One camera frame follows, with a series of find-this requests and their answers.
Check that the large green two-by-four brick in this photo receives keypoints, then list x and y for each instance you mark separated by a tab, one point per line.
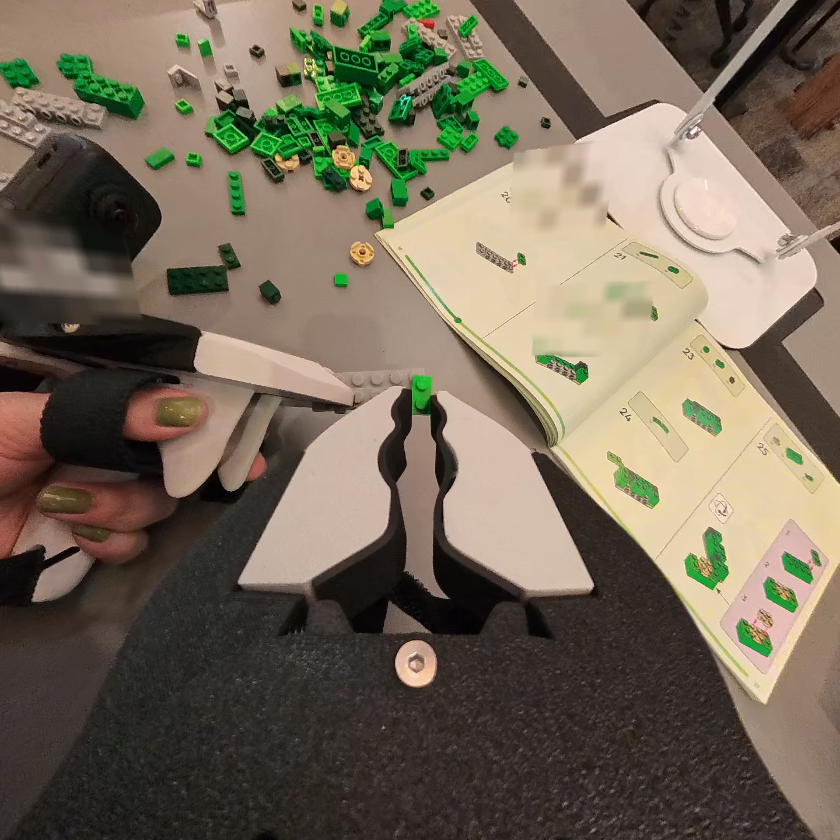
108	95

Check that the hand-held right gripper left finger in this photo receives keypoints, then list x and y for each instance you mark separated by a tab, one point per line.
328	512

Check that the tan round brick plate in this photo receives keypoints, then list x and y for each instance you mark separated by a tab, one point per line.
362	253

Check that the brick instruction booklet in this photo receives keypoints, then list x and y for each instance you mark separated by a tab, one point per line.
459	289

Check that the grey long brick plate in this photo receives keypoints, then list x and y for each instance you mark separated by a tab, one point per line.
380	379
19	126
59	108

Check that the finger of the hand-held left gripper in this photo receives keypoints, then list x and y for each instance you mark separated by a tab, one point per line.
275	364

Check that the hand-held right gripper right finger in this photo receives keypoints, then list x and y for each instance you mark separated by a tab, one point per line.
508	512

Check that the grey desk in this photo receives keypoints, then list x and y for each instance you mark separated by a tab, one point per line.
295	328

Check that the white base clear stand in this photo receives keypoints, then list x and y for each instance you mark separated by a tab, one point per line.
754	295

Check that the small green toy brick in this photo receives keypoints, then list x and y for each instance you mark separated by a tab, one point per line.
421	394

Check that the person's left hand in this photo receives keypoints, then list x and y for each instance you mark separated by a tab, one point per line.
19	459

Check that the pile of green toy bricks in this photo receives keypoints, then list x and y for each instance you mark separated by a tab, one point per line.
341	118

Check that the dark green flat plate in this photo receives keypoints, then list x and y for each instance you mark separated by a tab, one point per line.
197	279

